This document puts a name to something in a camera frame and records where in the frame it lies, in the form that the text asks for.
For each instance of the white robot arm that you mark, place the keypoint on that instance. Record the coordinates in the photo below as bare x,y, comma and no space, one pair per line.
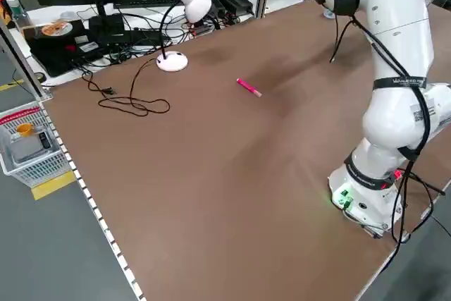
398,33

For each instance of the white desk lamp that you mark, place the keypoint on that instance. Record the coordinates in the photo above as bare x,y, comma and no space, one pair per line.
197,5

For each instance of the black keyboard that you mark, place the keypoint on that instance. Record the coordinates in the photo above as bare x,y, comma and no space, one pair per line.
148,0

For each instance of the small black computer box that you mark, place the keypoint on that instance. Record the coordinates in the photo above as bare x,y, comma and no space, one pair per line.
105,27

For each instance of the pink highlighter pen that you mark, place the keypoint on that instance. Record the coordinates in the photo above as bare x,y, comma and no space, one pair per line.
248,87

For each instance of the orange printed disc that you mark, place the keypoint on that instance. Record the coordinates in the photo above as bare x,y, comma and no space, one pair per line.
54,29

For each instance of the black equipment case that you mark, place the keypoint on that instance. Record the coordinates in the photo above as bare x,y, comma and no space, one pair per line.
53,54

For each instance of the clear plastic bottle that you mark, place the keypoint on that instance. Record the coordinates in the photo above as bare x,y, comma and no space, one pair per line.
17,15

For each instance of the black tape roll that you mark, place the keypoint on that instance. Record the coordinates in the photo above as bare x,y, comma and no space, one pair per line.
36,77

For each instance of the yellow cup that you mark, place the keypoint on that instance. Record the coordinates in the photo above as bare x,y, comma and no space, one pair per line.
24,131

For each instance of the grey scale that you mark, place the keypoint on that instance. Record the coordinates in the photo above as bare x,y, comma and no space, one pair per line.
28,151

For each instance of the white plastic basket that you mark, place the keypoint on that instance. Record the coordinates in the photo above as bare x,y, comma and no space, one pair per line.
35,170

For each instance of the white slotted edge strip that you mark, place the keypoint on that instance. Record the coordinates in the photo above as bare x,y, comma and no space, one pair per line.
92,206

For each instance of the aluminium corner post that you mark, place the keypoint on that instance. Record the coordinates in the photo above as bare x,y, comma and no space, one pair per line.
21,61

